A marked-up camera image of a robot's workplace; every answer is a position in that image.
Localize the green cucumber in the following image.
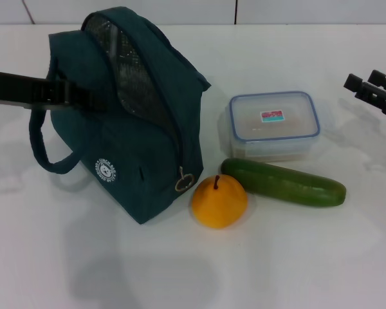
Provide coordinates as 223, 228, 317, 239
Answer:
221, 157, 347, 209

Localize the orange yellow pear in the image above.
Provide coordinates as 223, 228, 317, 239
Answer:
192, 174, 249, 230

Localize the clear plastic food container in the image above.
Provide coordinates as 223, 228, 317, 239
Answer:
227, 90, 321, 162

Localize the dark teal lunch bag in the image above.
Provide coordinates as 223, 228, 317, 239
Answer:
30, 6, 212, 226

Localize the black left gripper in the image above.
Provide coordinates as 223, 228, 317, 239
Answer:
0, 69, 107, 113

